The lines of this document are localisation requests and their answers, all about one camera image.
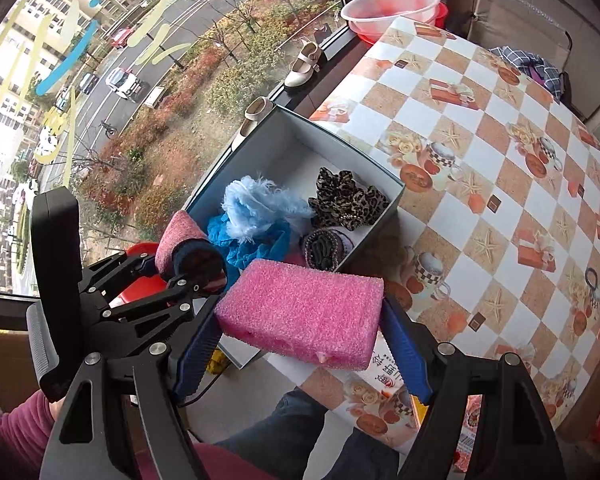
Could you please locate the pink foam block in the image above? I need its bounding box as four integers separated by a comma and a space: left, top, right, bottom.
214, 259, 384, 370

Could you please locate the pink black knitted sock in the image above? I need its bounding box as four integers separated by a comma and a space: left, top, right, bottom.
155, 210, 227, 292

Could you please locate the blue mesh cloth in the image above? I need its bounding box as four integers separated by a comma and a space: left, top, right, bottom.
207, 214, 291, 288

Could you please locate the purple knitted cuff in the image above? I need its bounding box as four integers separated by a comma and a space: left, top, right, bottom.
301, 228, 354, 272

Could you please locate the leopard print scrunchie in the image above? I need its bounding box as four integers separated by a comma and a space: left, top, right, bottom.
308, 167, 390, 231

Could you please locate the person left hand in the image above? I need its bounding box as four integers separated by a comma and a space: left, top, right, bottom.
48, 399, 65, 420

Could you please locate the red plastic stool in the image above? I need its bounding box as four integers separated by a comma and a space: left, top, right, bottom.
108, 242, 169, 309

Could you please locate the orange floral tissue pack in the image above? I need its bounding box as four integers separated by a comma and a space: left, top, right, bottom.
336, 332, 420, 454

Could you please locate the white open cardboard box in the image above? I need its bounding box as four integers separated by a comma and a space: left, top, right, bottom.
182, 105, 406, 371

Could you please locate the cream shoe near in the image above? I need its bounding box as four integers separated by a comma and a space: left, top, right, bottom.
232, 96, 274, 151

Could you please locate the cream shoe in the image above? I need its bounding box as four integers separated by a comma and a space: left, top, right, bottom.
284, 41, 323, 89
232, 96, 274, 151

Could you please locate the cream shoe far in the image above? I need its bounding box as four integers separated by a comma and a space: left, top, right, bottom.
284, 41, 323, 89

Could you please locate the plaid cloth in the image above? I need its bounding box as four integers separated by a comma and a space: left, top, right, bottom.
490, 46, 565, 101

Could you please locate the pink plastic basin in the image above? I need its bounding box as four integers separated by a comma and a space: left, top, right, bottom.
340, 0, 441, 44

